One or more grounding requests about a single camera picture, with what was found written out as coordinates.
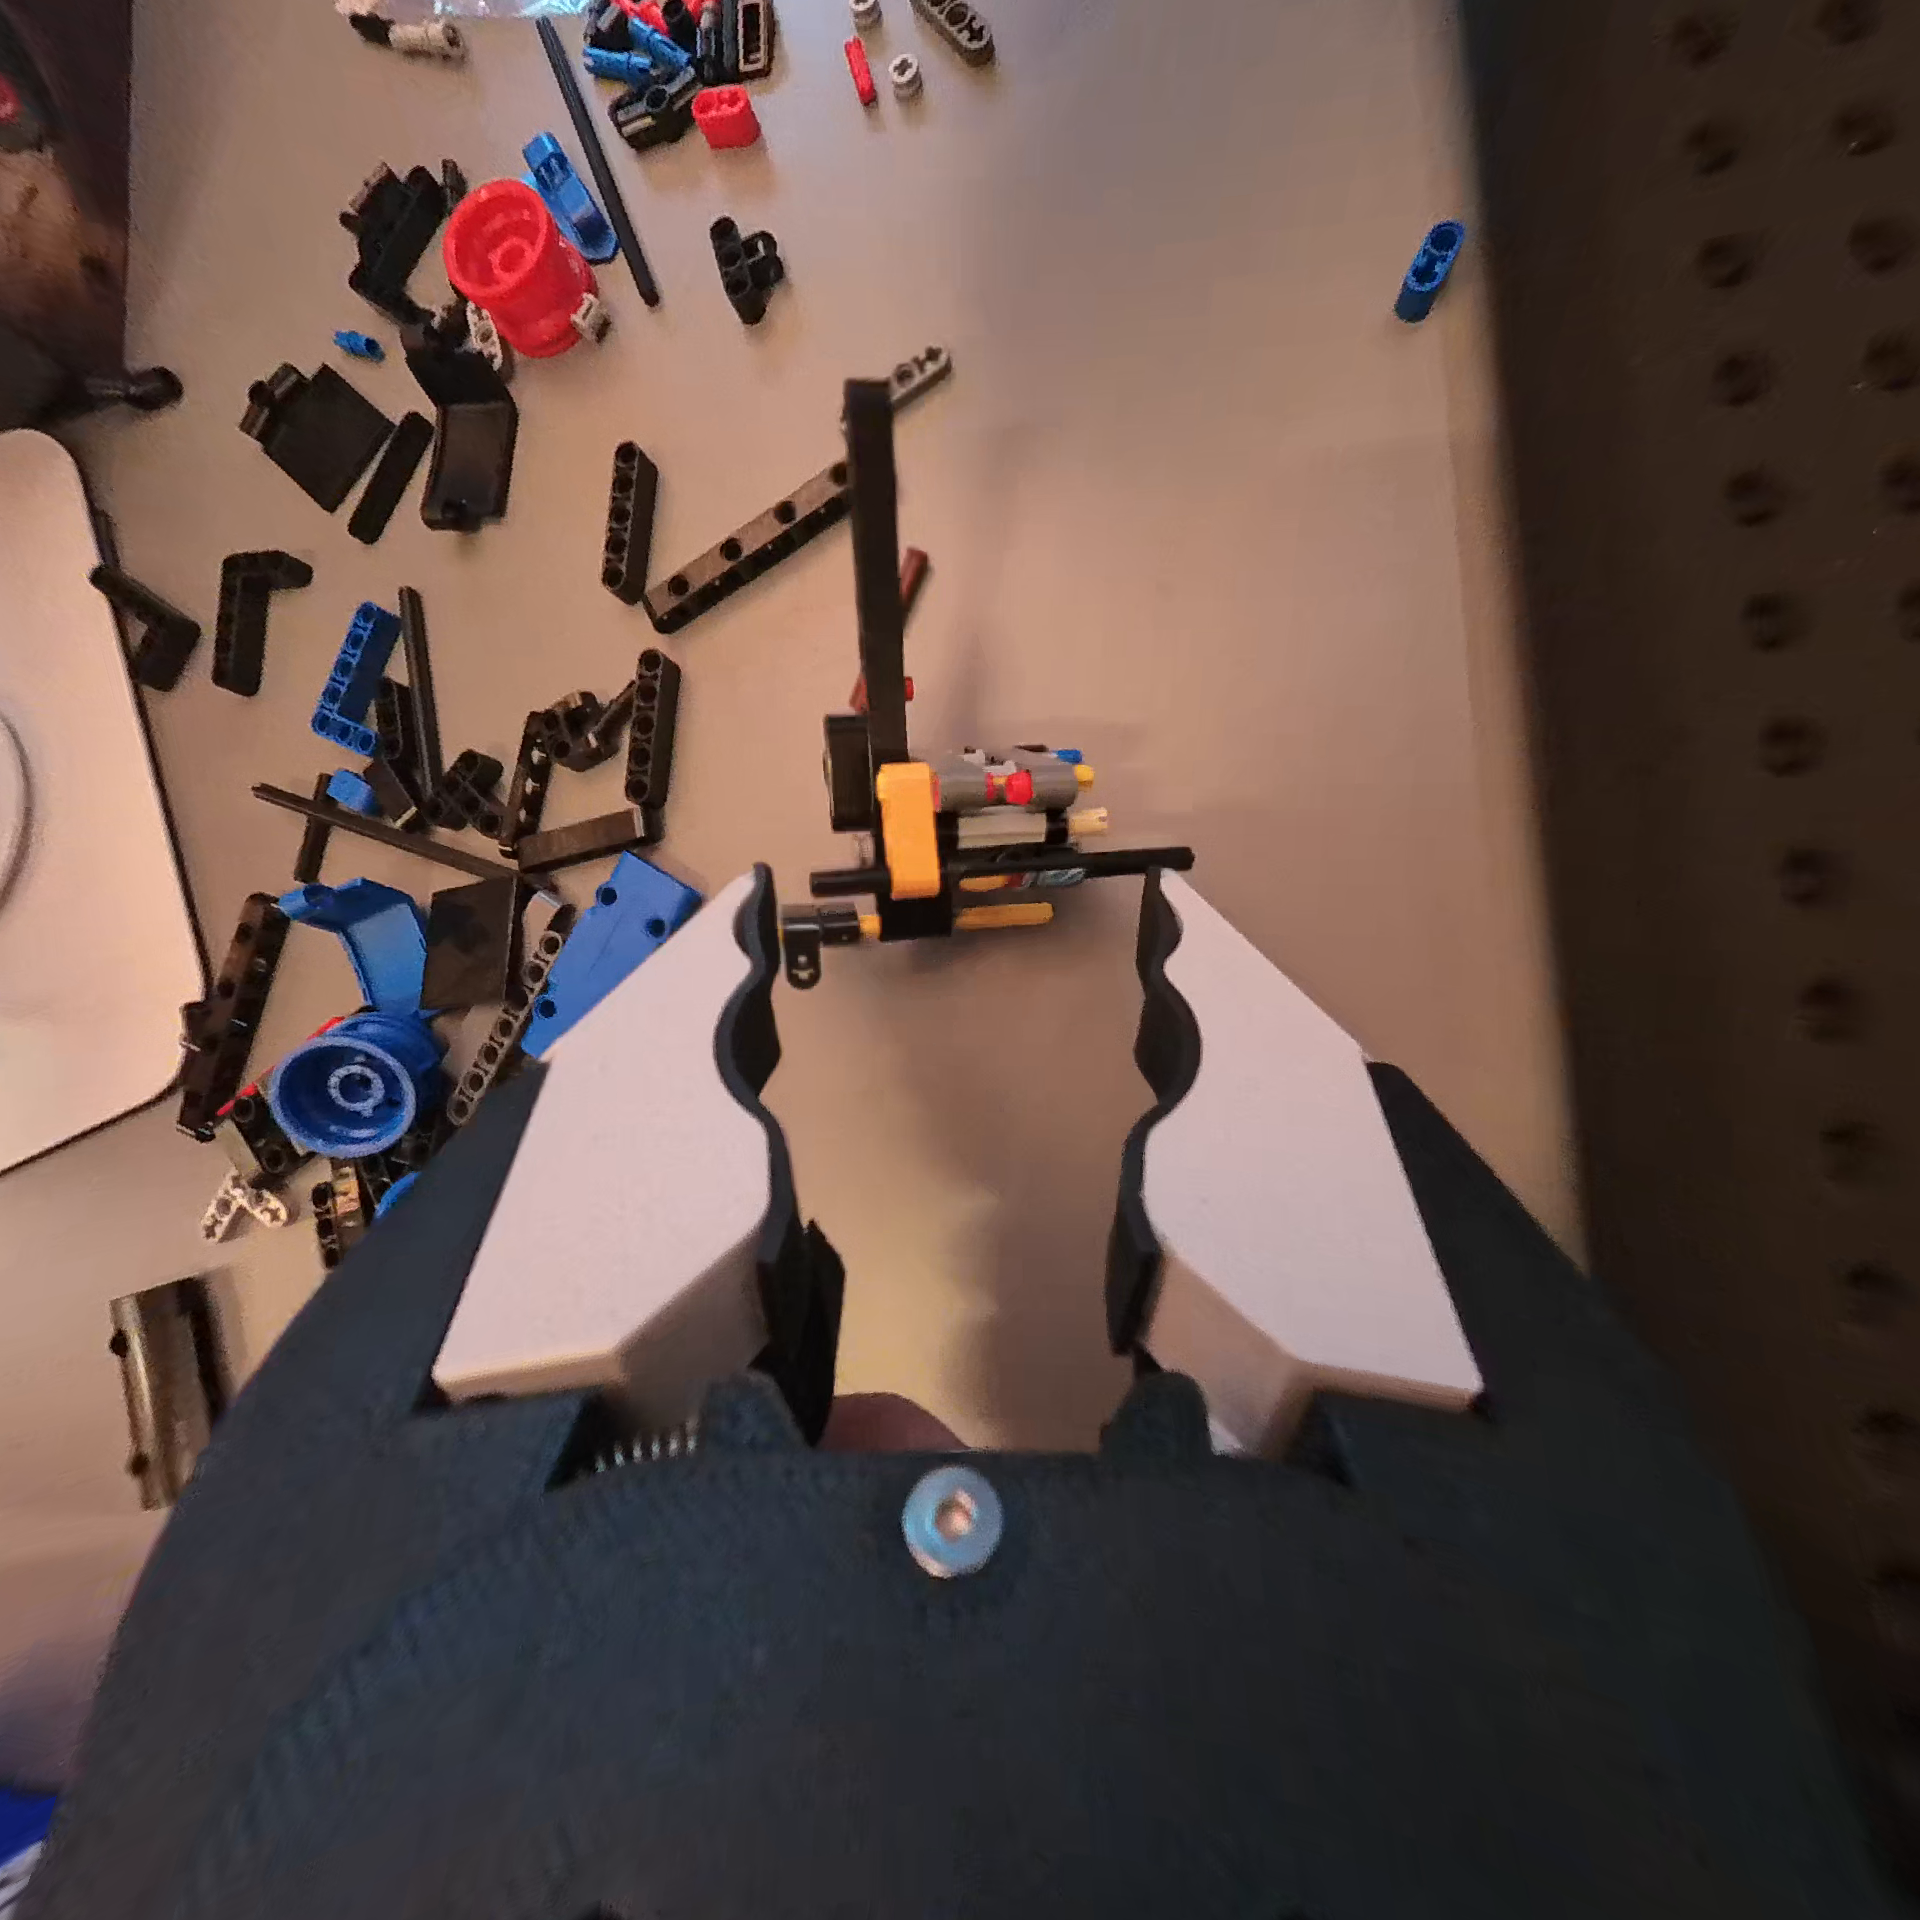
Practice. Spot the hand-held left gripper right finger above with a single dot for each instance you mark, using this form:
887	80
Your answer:
1289	1201

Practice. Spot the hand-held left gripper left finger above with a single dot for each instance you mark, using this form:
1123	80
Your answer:
629	1201

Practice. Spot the toy brick assembly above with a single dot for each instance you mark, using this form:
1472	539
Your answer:
878	600

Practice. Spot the grey desk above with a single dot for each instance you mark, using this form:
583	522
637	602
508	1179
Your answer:
1201	523

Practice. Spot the blue flat toy panel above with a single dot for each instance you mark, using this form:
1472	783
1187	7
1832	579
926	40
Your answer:
616	930

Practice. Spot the blue toy wheel hub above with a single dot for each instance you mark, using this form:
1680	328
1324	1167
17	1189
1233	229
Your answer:
352	1088

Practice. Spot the blue curved toy panel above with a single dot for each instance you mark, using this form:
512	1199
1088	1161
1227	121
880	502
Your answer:
368	930

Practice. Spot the heap of black blue beams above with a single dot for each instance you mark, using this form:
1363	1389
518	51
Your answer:
645	734

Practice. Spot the black curved toy panel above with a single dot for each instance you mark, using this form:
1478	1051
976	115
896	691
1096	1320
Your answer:
165	1394

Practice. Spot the white book stand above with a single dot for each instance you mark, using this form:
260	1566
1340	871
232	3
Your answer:
76	901

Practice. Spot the black short toy beam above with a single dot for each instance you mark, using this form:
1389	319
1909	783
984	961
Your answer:
629	518

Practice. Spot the brown toy axle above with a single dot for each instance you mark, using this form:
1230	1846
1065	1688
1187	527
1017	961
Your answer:
916	579

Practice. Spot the black angled toy beam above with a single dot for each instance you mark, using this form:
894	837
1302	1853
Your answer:
158	638
248	629

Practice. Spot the black thin toy beam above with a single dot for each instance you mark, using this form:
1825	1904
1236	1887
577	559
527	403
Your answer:
390	477

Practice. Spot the black hinged toy panel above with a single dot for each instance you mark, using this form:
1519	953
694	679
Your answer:
324	435
470	451

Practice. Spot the thin dark grey liftarm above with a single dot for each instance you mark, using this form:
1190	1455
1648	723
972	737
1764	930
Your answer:
917	375

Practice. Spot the red toy wheel hub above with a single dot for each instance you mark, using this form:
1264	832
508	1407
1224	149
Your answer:
518	271

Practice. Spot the black toy connector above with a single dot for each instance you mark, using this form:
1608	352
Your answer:
747	271

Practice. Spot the blue toy connector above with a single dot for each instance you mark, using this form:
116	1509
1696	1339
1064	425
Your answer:
1429	272

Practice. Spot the black long toy pin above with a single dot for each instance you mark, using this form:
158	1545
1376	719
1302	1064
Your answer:
133	389

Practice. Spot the blue tapered toy piece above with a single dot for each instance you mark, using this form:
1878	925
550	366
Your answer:
571	195

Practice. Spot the long black toy axle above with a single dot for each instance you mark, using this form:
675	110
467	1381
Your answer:
599	165

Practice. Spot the pile of small toy pieces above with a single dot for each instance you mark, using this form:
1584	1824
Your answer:
728	113

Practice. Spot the black building toy box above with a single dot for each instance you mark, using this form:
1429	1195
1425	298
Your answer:
60	225

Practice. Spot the clear plastic bag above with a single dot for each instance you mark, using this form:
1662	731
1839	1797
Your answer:
406	30

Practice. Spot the black toy bracket frame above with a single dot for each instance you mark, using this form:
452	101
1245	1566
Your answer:
393	233

